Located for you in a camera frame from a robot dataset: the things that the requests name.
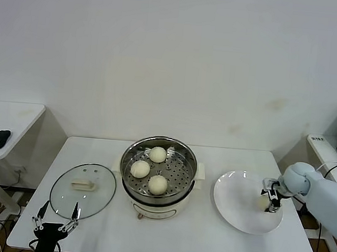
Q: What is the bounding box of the white side table with mouse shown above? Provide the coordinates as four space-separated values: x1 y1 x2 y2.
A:
0 100 47 219

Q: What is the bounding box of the black cable with adapter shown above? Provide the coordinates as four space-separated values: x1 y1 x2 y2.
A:
296 160 337 252

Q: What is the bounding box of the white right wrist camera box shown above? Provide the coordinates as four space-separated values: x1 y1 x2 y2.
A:
262 177 278 191

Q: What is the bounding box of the white cable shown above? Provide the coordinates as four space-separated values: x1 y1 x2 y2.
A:
316 159 337 174

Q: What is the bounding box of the cream electric cooker base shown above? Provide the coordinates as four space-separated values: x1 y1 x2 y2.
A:
108 155 207 226

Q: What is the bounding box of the white steamed baozi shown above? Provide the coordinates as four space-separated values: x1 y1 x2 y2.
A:
146 174 169 196
148 146 168 164
129 159 151 180
254 195 271 212

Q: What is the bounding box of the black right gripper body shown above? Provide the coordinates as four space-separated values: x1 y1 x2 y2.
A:
269 184 284 202

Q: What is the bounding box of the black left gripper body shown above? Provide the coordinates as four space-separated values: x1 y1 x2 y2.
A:
31 221 69 252

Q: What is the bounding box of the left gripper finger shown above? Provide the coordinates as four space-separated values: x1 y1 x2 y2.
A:
58 200 82 235
30 199 51 233

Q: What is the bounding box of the white wall socket with plug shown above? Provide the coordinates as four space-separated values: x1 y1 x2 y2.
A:
13 165 27 184

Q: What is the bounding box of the white side table with laptop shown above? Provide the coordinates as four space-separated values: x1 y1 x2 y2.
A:
298 133 337 252

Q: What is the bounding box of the stainless steel steamer basket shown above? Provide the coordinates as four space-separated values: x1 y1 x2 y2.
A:
117 133 201 208

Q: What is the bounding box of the white round plate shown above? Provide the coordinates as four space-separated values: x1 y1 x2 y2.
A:
210 169 288 237

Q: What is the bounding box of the glass lid with cream handle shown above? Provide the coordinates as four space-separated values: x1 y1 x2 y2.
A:
48 160 119 224

